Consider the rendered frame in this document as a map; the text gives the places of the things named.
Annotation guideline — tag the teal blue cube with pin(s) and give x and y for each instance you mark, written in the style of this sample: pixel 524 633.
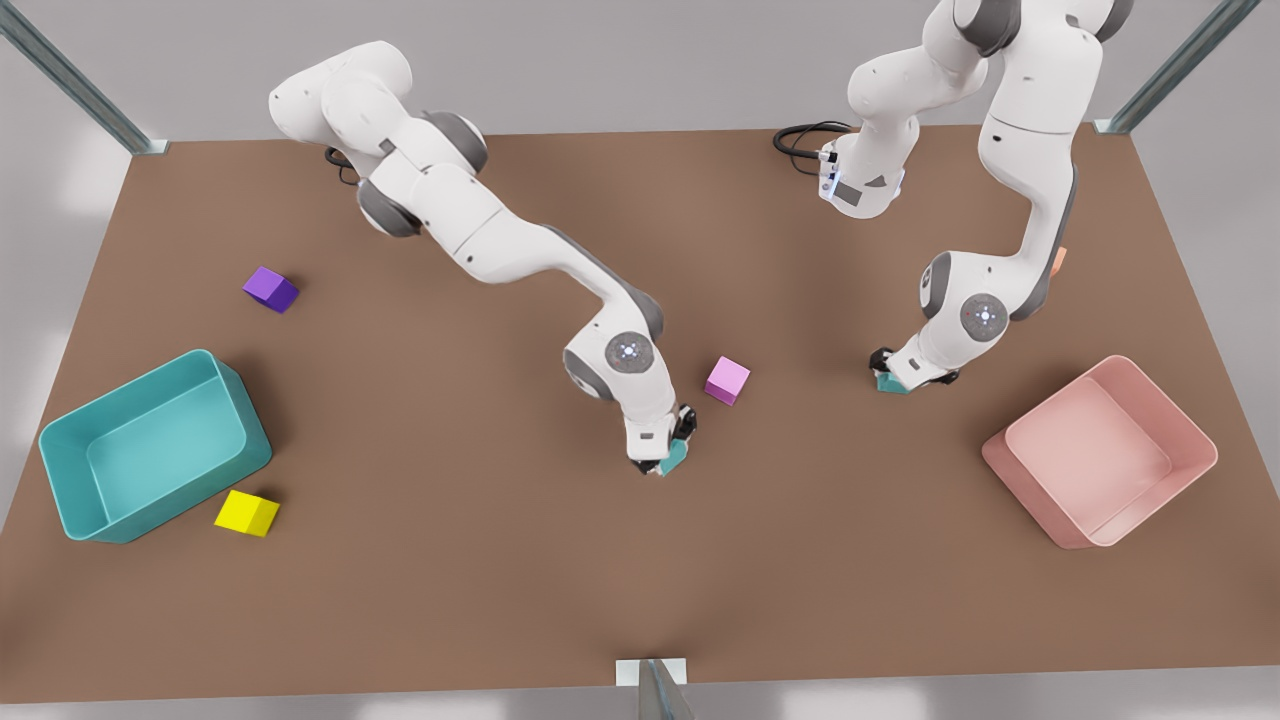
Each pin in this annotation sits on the teal blue cube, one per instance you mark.
pixel 890 383
pixel 675 456

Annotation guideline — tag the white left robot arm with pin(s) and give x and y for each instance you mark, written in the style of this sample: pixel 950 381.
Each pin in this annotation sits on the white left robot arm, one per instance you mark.
pixel 1030 150

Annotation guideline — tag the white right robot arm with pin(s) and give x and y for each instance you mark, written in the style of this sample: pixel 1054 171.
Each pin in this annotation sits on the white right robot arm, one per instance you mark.
pixel 480 232

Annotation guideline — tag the pink cube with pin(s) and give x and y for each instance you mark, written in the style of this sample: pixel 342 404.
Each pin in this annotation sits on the pink cube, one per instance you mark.
pixel 727 380

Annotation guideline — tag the orange cube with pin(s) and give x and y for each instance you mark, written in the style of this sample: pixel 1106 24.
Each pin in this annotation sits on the orange cube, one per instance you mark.
pixel 1060 262

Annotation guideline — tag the pink plastic bin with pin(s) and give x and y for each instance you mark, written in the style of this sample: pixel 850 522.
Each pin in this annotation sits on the pink plastic bin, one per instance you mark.
pixel 1100 452

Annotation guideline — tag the purple cube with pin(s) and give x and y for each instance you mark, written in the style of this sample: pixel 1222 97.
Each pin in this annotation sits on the purple cube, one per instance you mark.
pixel 270 289

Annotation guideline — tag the yellow cube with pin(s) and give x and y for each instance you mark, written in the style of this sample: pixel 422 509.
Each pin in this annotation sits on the yellow cube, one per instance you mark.
pixel 247 513

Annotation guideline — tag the teal plastic bin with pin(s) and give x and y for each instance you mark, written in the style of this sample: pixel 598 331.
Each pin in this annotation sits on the teal plastic bin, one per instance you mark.
pixel 155 445

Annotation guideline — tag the silver frame post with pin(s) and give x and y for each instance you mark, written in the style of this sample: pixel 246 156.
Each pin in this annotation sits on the silver frame post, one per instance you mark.
pixel 1170 70
pixel 75 80
pixel 655 688

